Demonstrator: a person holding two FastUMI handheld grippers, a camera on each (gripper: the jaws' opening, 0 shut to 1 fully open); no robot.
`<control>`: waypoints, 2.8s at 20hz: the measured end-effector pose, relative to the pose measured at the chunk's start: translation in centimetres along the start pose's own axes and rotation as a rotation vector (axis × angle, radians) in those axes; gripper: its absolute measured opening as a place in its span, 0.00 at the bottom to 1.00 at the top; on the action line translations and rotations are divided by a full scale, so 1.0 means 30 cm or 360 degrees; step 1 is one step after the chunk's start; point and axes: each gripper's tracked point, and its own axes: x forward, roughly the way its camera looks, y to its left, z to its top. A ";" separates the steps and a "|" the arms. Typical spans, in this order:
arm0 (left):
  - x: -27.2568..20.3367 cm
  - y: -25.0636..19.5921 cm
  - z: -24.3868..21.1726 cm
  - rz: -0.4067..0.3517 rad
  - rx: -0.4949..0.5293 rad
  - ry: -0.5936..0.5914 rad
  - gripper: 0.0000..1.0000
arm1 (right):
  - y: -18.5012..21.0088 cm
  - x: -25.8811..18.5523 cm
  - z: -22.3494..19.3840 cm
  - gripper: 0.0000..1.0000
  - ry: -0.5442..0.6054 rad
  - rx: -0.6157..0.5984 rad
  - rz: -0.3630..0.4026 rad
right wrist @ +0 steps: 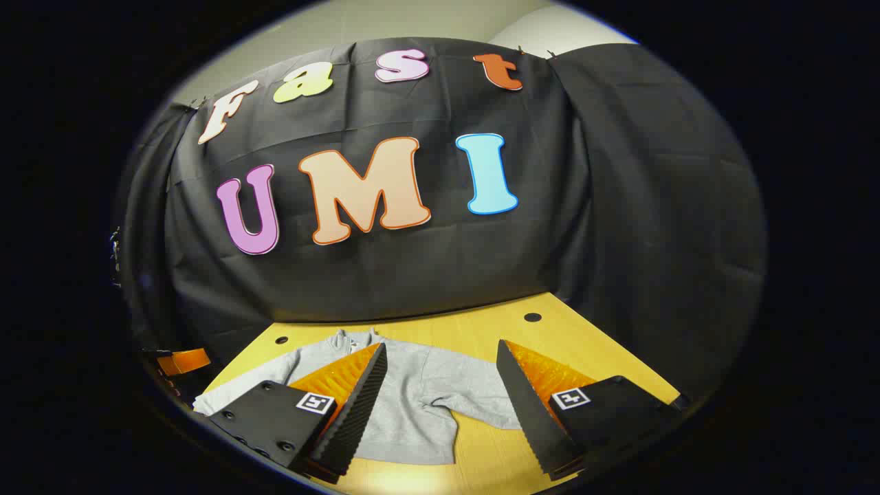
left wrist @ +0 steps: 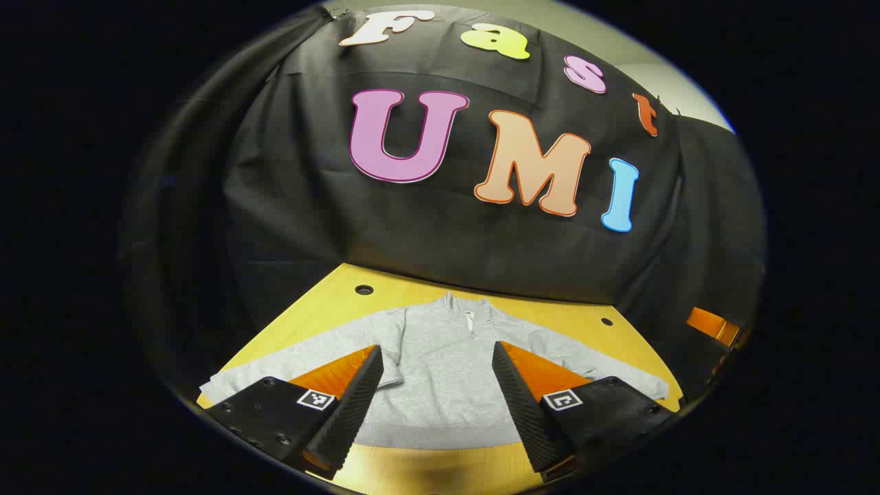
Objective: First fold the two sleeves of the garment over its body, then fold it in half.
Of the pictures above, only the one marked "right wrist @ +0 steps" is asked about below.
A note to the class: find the black backdrop cloth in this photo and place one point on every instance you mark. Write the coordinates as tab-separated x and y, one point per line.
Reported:
426	275

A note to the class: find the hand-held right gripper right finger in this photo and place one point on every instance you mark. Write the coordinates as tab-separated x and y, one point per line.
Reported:
529	412

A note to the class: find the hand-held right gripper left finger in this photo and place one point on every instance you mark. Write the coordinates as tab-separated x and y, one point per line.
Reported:
357	412

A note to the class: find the grey zip-neck sweatshirt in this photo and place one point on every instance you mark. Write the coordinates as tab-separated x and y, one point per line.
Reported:
423	388

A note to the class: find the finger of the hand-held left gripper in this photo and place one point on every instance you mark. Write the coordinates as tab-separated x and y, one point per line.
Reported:
184	361

